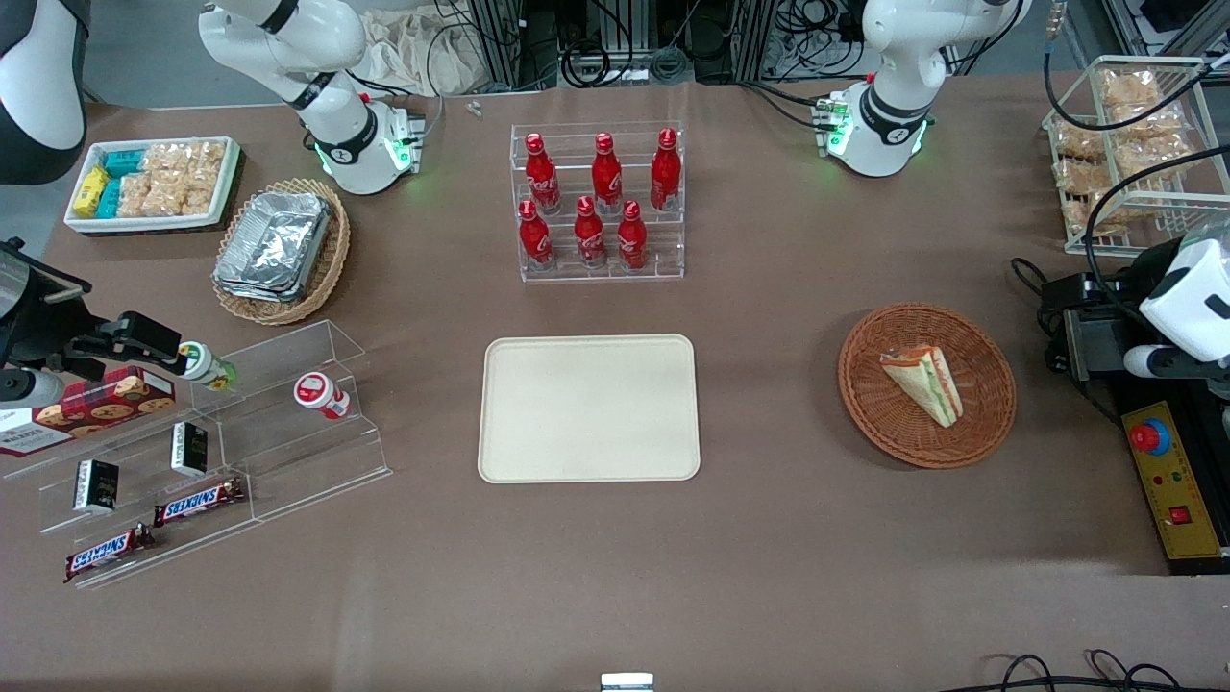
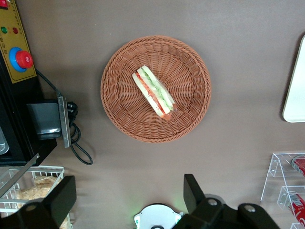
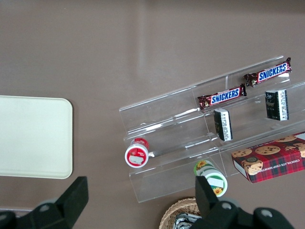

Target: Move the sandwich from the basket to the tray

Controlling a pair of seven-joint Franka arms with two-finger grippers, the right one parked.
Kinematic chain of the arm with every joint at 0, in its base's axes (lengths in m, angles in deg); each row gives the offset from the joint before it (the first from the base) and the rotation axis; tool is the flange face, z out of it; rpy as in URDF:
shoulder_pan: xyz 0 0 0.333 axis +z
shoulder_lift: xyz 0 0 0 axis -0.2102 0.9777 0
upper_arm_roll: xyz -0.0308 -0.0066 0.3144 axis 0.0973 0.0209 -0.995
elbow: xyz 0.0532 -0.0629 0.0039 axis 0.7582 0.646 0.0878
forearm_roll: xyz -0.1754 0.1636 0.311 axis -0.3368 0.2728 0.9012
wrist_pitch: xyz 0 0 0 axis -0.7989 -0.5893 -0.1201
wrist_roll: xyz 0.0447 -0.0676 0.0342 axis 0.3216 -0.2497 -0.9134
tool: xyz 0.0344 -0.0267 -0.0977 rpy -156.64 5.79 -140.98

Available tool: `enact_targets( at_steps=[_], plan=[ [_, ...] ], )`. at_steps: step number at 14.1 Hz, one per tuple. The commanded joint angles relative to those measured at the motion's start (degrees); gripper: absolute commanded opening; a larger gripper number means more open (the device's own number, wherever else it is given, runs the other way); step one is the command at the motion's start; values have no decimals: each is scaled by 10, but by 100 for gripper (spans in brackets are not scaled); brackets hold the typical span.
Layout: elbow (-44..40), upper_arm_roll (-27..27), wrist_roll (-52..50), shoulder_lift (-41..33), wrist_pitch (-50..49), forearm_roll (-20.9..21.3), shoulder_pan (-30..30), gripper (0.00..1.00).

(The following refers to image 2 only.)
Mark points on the red emergency stop button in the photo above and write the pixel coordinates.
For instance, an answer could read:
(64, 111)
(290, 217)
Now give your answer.
(22, 59)

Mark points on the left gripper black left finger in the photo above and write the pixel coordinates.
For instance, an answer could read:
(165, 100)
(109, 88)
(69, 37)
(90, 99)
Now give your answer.
(59, 205)

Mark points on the black sealing machine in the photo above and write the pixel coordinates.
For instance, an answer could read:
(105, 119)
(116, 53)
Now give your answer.
(16, 114)

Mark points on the vegetable sandwich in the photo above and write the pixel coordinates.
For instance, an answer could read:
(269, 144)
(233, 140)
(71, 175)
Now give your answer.
(152, 91)

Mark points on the grey metal machine plate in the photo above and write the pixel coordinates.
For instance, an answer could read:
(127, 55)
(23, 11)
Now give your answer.
(64, 121)

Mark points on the silver metal lever bar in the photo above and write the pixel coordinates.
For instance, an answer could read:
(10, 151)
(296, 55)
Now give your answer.
(21, 174)

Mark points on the grey metal machine tray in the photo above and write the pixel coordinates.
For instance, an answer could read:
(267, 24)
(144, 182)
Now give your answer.
(3, 143)

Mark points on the cream plastic tray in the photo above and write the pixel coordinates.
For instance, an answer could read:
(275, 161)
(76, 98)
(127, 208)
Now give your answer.
(296, 95)

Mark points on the clear puffed snack bag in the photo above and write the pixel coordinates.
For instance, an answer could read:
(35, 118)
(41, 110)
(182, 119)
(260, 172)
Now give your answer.
(35, 189)
(65, 223)

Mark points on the clear acrylic bottle rack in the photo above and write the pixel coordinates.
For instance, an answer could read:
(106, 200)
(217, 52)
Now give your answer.
(276, 171)

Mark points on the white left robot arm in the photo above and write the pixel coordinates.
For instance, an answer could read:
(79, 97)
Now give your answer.
(155, 217)

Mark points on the yellow machine control panel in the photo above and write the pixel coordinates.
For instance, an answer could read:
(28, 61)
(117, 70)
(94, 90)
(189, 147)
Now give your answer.
(14, 21)

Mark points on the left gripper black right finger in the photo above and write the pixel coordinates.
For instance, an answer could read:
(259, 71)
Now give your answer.
(197, 205)

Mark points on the round brown wicker basket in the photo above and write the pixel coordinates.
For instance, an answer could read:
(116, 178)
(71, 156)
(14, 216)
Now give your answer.
(119, 107)

